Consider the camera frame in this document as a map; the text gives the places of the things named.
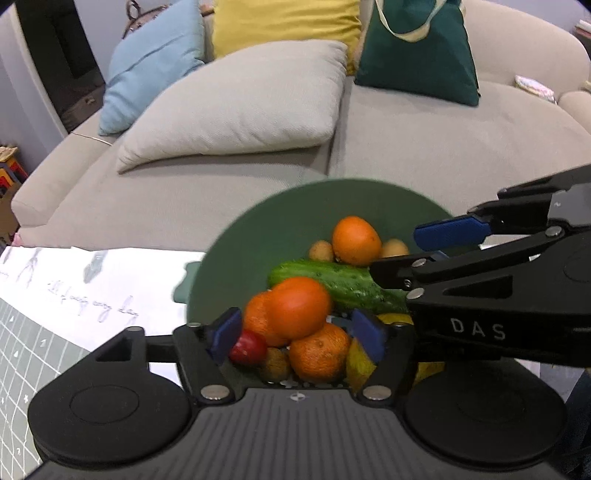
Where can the colourful stacked stools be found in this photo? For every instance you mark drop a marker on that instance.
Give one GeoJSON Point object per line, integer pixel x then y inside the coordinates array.
{"type": "Point", "coordinates": [9, 166]}

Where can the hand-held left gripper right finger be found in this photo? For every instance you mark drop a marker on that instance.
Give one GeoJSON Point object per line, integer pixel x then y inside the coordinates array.
{"type": "Point", "coordinates": [369, 334]}

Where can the green cucumber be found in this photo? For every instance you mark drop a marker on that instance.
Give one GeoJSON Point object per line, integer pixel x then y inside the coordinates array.
{"type": "Point", "coordinates": [323, 278]}

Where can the dark green tote bag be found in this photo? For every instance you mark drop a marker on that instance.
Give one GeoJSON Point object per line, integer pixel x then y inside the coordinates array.
{"type": "Point", "coordinates": [415, 60]}

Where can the large orange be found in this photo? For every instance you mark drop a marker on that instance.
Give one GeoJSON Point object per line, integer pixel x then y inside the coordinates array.
{"type": "Point", "coordinates": [318, 353]}

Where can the small patterned pouch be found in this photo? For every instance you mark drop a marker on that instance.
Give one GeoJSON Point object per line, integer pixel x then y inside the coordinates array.
{"type": "Point", "coordinates": [535, 87]}

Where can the light blue pillow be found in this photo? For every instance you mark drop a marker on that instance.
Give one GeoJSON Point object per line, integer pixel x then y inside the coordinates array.
{"type": "Point", "coordinates": [147, 64]}

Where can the dark green strainer bowl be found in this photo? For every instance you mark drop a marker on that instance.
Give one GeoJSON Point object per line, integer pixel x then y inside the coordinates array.
{"type": "Point", "coordinates": [258, 230]}

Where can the beige sofa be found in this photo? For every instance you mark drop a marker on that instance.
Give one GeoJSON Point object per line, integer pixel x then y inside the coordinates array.
{"type": "Point", "coordinates": [415, 138]}

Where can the beige pillow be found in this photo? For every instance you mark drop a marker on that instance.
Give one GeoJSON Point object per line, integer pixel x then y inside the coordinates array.
{"type": "Point", "coordinates": [231, 106]}

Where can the dark blue cloth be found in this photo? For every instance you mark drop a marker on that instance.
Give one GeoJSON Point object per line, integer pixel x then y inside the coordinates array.
{"type": "Point", "coordinates": [579, 424]}

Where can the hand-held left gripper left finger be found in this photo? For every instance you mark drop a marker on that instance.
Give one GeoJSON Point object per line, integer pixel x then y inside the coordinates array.
{"type": "Point", "coordinates": [225, 333]}

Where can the cardboard box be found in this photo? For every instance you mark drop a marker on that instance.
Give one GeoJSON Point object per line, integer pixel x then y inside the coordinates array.
{"type": "Point", "coordinates": [7, 217]}

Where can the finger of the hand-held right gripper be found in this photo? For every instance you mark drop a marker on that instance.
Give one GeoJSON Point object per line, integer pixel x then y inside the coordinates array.
{"type": "Point", "coordinates": [450, 233]}
{"type": "Point", "coordinates": [415, 274]}

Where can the dark cabinet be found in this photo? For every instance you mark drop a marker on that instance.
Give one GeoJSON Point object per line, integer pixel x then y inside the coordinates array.
{"type": "Point", "coordinates": [60, 60]}

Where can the small brown longan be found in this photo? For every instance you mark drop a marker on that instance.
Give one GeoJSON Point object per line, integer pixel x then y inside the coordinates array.
{"type": "Point", "coordinates": [393, 248]}
{"type": "Point", "coordinates": [321, 251]}

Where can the brown handbag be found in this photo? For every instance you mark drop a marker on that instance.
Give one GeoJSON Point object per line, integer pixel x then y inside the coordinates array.
{"type": "Point", "coordinates": [138, 18]}

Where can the small red plum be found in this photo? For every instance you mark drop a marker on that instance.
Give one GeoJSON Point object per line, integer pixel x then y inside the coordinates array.
{"type": "Point", "coordinates": [248, 348]}

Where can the yellow pillow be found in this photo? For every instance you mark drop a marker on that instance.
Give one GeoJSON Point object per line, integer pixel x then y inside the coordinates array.
{"type": "Point", "coordinates": [286, 27]}

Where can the brown kiwi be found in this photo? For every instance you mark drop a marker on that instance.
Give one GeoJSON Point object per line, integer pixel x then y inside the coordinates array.
{"type": "Point", "coordinates": [277, 364]}

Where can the smooth orange tomato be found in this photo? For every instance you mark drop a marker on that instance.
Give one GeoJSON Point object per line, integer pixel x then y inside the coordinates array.
{"type": "Point", "coordinates": [300, 307]}

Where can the yellow apple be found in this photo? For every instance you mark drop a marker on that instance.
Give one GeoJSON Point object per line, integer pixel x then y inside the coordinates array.
{"type": "Point", "coordinates": [360, 369]}

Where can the green grid tablecloth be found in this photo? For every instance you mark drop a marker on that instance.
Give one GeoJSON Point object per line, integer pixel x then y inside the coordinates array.
{"type": "Point", "coordinates": [27, 350]}

